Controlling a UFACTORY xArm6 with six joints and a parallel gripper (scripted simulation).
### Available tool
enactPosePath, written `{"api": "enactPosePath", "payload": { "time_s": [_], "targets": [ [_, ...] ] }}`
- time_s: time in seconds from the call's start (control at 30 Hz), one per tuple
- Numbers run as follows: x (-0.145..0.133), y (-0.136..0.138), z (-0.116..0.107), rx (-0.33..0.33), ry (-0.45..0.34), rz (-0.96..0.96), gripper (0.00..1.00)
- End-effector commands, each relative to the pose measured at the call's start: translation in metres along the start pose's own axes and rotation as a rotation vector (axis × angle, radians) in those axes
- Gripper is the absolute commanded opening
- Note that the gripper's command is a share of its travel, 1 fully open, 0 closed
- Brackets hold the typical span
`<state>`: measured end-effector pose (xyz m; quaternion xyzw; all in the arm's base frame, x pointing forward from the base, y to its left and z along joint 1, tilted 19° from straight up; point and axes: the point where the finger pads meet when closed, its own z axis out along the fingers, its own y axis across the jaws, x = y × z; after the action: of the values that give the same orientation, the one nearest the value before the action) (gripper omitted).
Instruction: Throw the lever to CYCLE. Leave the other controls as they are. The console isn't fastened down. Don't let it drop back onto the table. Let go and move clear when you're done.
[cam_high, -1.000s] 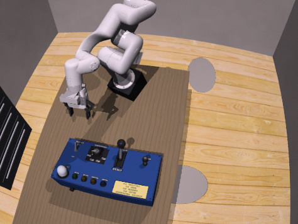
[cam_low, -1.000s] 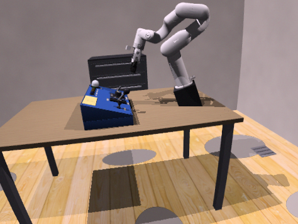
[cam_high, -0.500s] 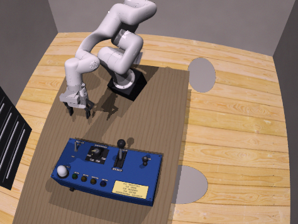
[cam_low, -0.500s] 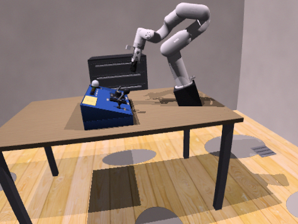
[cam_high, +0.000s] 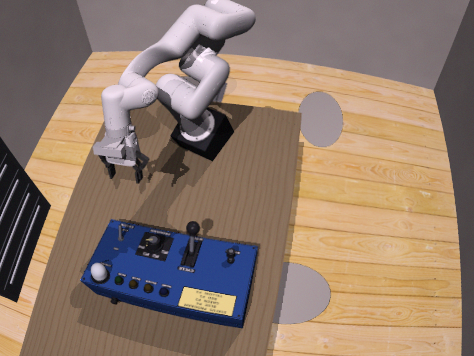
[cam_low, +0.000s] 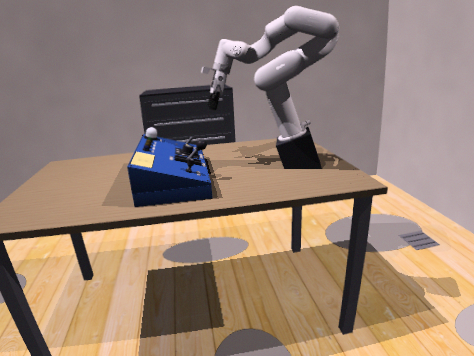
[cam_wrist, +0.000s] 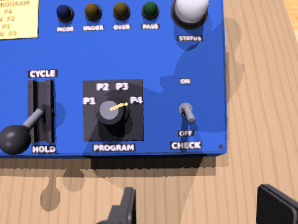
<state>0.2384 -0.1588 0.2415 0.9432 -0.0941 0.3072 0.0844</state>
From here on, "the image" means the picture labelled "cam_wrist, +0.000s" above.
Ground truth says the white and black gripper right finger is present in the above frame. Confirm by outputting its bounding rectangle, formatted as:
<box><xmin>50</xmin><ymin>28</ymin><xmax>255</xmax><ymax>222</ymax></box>
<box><xmin>256</xmin><ymin>184</ymin><xmax>298</xmax><ymax>224</ymax></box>

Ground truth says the blue control panel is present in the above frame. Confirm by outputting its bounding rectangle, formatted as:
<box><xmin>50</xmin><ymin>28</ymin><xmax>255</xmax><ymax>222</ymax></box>
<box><xmin>0</xmin><ymin>0</ymin><xmax>227</xmax><ymax>159</ymax></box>

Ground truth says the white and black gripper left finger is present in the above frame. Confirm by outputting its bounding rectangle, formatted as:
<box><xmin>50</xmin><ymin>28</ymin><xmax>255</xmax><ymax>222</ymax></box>
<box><xmin>96</xmin><ymin>187</ymin><xmax>136</xmax><ymax>224</ymax></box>

